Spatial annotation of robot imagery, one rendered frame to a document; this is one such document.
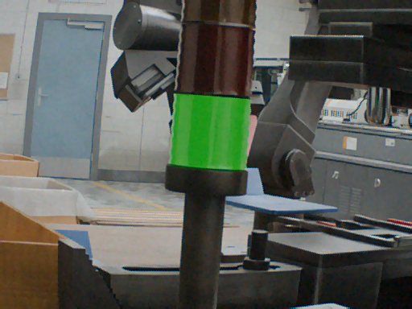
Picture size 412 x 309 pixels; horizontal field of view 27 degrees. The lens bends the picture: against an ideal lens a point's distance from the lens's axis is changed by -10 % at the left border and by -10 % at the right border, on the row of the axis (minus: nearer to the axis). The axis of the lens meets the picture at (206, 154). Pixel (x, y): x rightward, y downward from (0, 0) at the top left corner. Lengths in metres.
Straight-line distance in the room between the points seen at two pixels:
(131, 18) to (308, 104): 0.27
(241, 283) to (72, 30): 11.31
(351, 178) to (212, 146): 8.18
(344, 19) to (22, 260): 0.32
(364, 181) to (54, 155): 4.84
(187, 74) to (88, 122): 11.52
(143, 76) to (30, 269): 0.35
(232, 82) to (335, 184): 8.41
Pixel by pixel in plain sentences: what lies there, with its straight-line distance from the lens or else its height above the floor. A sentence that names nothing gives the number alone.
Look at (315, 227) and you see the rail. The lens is 0.76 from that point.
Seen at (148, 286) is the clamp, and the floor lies 0.97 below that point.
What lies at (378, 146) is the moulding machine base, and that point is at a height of 0.84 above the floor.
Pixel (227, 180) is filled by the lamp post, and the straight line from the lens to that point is 0.44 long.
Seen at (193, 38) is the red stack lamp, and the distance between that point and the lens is 0.44.
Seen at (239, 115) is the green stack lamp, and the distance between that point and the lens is 0.44.
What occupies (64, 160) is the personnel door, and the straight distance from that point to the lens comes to 11.89.
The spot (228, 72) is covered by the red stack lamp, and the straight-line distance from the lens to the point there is 0.44.
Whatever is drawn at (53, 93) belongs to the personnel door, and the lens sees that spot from 11.80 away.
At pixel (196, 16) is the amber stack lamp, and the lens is 0.44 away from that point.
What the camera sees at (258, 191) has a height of 0.99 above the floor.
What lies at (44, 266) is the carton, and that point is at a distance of 0.67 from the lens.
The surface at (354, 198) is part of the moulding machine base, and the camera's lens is 8.55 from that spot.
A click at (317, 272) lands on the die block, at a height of 0.97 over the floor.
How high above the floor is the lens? 1.08
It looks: 3 degrees down
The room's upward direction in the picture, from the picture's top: 4 degrees clockwise
